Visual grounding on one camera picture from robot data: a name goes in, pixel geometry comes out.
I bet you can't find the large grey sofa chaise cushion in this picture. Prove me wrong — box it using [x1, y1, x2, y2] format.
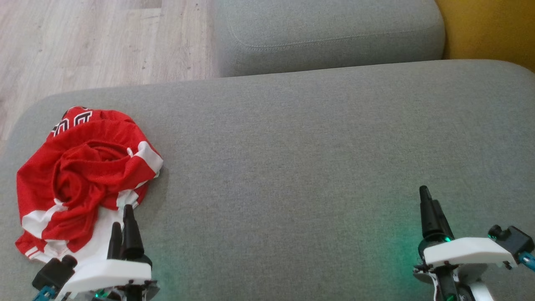
[0, 59, 535, 301]

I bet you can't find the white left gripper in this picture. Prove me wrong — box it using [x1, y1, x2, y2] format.
[58, 204, 160, 301]

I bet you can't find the grey sofa seat cushion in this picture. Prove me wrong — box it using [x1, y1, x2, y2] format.
[212, 0, 446, 78]

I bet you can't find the yellow sofa back cushion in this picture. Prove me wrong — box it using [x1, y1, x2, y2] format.
[435, 0, 535, 72]

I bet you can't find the blue left gripper cable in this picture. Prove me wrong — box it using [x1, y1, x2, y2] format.
[33, 286, 56, 301]

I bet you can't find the blue right gripper cable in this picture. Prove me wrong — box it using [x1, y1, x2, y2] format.
[518, 251, 535, 272]

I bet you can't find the blue gripper cable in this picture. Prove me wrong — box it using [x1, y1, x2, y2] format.
[33, 286, 56, 301]
[518, 251, 535, 272]

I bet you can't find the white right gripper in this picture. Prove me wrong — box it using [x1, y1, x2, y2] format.
[413, 185, 517, 301]

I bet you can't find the red and white sports jersey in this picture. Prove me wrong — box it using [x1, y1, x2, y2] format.
[15, 106, 164, 265]

